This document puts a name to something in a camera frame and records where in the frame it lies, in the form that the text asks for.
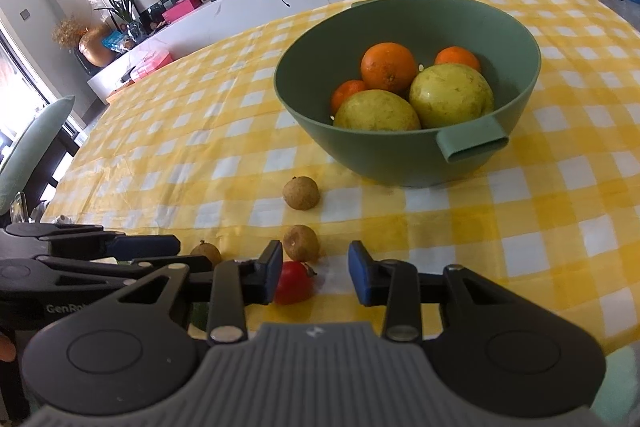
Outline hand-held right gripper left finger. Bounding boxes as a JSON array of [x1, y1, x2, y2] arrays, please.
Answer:
[[102, 239, 284, 344]]

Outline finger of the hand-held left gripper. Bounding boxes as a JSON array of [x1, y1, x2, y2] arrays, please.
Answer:
[[5, 222, 182, 260], [0, 255, 215, 293]]

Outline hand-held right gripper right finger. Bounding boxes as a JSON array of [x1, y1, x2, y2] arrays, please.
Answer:
[[348, 241, 531, 343]]

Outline red cherry tomato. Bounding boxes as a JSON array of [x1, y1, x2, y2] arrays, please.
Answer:
[[274, 261, 317, 306]]

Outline brown kiwi front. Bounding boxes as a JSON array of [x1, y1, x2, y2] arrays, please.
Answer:
[[189, 241, 223, 265], [282, 224, 321, 264]]

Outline brown kiwi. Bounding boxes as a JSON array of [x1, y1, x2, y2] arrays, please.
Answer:
[[282, 176, 321, 210], [282, 224, 321, 264], [189, 241, 223, 265]]

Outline green colander bowl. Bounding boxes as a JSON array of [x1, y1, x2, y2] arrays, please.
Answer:
[[273, 0, 542, 188]]

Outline brownish yellow pear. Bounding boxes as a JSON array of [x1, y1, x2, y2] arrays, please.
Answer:
[[333, 89, 422, 132]]

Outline orange mandarin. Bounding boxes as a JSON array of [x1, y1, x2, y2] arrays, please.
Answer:
[[331, 80, 370, 114], [360, 42, 417, 95], [434, 46, 482, 74]]

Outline yellow-green pear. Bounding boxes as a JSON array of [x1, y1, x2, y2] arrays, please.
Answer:
[[409, 63, 496, 130]]

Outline yellow checkered tablecloth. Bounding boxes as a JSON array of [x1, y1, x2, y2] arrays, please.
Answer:
[[40, 0, 640, 355]]

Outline light green cushioned chair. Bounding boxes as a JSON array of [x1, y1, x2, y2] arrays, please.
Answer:
[[0, 95, 76, 208]]

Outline pink storage boxes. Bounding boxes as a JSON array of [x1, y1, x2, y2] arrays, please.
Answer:
[[131, 48, 173, 80]]

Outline brown round vase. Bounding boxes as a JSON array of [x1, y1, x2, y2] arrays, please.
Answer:
[[79, 24, 118, 68]]

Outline blue snack bag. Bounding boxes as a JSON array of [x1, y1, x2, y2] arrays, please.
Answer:
[[102, 31, 136, 52]]

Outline dried golden flowers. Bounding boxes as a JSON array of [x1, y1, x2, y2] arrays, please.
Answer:
[[52, 17, 91, 48]]

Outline pink flat box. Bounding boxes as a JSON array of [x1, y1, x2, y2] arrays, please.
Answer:
[[161, 0, 201, 25]]

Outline slender potted plant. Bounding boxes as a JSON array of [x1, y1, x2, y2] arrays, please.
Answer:
[[95, 0, 146, 40]]

